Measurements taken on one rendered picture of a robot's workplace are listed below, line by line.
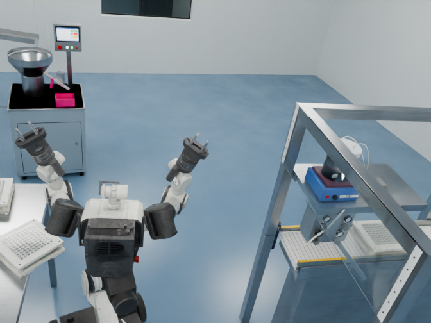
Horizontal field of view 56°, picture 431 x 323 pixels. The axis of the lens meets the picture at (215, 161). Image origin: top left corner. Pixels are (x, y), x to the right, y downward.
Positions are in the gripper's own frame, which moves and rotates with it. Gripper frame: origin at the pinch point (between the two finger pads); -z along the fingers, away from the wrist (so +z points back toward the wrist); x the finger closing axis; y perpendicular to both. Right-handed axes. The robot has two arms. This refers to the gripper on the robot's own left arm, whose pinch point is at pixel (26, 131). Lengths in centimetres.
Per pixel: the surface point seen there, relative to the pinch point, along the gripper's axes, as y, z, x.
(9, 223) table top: -22, 67, -35
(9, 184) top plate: -47, 66, -26
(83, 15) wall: -405, 193, 134
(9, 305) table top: 30, 55, -45
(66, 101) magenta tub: -161, 121, 34
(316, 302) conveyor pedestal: 94, 141, 86
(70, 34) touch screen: -199, 89, 69
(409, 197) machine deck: 97, 74, 141
